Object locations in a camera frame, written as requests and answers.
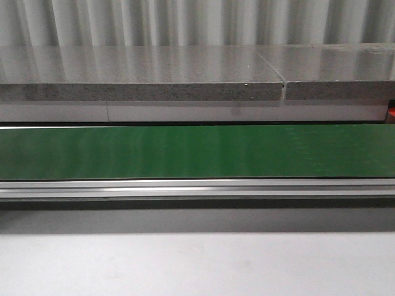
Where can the grey granite slab left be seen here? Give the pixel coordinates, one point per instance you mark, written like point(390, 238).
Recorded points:
point(136, 73)

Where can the grey granite slab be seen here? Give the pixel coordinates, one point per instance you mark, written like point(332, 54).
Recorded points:
point(136, 73)
point(333, 71)

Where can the green conveyor belt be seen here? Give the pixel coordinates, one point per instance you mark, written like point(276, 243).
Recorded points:
point(224, 151)

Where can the grey granite slab right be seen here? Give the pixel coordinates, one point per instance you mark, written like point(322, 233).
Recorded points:
point(333, 71)

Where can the white curtain backdrop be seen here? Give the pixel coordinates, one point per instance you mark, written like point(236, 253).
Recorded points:
point(181, 23)

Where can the aluminium conveyor frame rail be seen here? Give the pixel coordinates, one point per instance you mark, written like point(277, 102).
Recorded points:
point(190, 189)

